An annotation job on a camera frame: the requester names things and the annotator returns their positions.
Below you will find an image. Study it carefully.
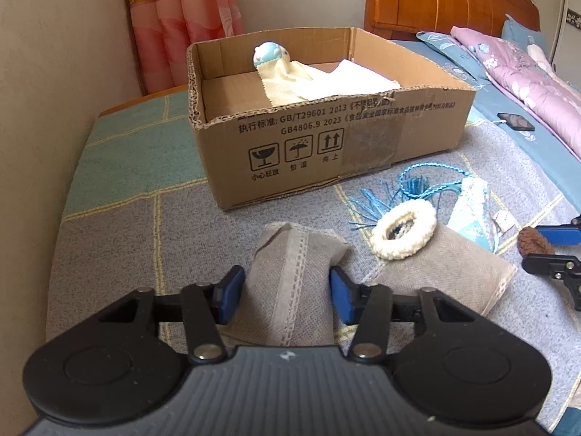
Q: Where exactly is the plain blue pillow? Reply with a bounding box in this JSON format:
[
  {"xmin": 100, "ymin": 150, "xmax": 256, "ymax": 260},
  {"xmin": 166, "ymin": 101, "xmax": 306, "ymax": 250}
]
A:
[{"xmin": 500, "ymin": 15, "xmax": 545, "ymax": 47}]

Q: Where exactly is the round blue plush toy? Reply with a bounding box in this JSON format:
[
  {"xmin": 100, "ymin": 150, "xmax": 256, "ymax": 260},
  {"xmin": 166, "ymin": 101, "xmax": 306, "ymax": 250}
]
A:
[{"xmin": 252, "ymin": 42, "xmax": 291, "ymax": 70}]

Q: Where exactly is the grey and teal checked blanket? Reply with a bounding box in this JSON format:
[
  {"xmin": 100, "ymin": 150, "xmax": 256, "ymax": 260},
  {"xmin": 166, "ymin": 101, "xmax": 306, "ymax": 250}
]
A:
[{"xmin": 45, "ymin": 86, "xmax": 581, "ymax": 432}]

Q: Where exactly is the pink floral quilt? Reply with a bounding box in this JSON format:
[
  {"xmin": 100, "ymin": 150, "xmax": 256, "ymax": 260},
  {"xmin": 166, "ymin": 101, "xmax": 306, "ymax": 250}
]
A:
[{"xmin": 449, "ymin": 26, "xmax": 581, "ymax": 162}]

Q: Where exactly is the white cloth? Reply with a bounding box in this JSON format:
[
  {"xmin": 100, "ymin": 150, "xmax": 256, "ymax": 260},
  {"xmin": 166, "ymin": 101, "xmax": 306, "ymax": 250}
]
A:
[{"xmin": 300, "ymin": 59, "xmax": 402, "ymax": 101}]

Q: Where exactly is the blue patterned pillow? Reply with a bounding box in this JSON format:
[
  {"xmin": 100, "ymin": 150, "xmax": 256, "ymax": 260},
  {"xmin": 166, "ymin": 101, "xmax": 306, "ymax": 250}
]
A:
[{"xmin": 417, "ymin": 31, "xmax": 493, "ymax": 92}]

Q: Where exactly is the cardboard box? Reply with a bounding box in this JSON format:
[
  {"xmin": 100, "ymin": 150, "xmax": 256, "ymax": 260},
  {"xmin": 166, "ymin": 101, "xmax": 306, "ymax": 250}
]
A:
[{"xmin": 186, "ymin": 26, "xmax": 477, "ymax": 210}]

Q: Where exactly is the wooden headboard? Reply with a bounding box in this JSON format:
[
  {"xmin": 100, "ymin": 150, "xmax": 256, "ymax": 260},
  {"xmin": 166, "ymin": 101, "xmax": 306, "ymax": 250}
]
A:
[{"xmin": 363, "ymin": 0, "xmax": 541, "ymax": 41}]

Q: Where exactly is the white wardrobe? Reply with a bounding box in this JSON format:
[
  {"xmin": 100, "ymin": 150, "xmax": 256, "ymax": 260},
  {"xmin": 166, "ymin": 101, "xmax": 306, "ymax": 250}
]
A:
[{"xmin": 547, "ymin": 0, "xmax": 581, "ymax": 73}]

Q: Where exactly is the pink patterned curtain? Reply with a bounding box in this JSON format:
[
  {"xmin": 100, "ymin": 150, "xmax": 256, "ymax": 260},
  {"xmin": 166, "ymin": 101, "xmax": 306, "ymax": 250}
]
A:
[{"xmin": 123, "ymin": 0, "xmax": 248, "ymax": 96}]

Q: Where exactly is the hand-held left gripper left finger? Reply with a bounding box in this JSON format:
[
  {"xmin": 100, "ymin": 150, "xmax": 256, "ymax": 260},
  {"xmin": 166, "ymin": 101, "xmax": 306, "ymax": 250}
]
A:
[{"xmin": 97, "ymin": 264, "xmax": 246, "ymax": 364}]

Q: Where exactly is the blue tassel cord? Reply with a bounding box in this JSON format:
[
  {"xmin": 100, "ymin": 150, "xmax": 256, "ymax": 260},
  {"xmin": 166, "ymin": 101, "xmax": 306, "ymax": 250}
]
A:
[{"xmin": 349, "ymin": 163, "xmax": 473, "ymax": 232}]

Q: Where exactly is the yellow cloth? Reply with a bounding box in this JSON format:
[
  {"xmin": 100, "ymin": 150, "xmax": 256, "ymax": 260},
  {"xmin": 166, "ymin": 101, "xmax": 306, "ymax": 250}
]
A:
[{"xmin": 256, "ymin": 60, "xmax": 337, "ymax": 107}]

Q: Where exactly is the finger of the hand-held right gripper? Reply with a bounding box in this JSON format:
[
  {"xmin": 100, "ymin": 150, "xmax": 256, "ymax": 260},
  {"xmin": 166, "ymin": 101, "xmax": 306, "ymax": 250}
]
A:
[
  {"xmin": 536, "ymin": 215, "xmax": 581, "ymax": 245},
  {"xmin": 522, "ymin": 254, "xmax": 581, "ymax": 312}
]

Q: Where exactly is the blue bed sheet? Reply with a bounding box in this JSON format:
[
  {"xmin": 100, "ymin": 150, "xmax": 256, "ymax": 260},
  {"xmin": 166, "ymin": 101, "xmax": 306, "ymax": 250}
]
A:
[{"xmin": 390, "ymin": 39, "xmax": 581, "ymax": 182}]

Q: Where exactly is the brown fuzzy soft item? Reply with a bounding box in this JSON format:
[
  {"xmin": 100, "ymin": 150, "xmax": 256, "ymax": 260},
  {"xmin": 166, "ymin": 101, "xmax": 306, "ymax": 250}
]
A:
[{"xmin": 517, "ymin": 226, "xmax": 555, "ymax": 257}]

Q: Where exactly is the cream fluffy scrunchie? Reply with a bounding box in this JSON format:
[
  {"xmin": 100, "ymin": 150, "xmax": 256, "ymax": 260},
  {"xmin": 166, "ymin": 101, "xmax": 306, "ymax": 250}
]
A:
[{"xmin": 371, "ymin": 201, "xmax": 439, "ymax": 261}]

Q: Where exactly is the grey fabric pouch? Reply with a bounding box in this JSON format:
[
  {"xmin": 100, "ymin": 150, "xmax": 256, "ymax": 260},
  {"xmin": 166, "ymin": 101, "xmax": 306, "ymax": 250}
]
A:
[
  {"xmin": 358, "ymin": 222, "xmax": 518, "ymax": 321},
  {"xmin": 224, "ymin": 222, "xmax": 350, "ymax": 355}
]

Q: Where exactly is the black smartphone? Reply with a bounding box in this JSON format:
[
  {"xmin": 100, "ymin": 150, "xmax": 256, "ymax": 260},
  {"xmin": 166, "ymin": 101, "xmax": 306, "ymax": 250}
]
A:
[{"xmin": 497, "ymin": 112, "xmax": 536, "ymax": 132}]

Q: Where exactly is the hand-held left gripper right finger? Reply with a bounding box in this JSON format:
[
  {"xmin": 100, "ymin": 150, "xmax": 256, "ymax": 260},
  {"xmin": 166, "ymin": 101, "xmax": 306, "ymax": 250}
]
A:
[{"xmin": 329, "ymin": 266, "xmax": 477, "ymax": 364}]

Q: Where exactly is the white soft item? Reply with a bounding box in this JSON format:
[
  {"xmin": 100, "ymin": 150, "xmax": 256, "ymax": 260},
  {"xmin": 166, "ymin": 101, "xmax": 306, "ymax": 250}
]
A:
[{"xmin": 527, "ymin": 43, "xmax": 557, "ymax": 73}]

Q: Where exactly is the light blue patterned pouch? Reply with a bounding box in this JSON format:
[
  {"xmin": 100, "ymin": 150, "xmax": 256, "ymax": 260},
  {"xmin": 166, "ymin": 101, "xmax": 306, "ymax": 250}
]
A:
[{"xmin": 447, "ymin": 178, "xmax": 500, "ymax": 253}]

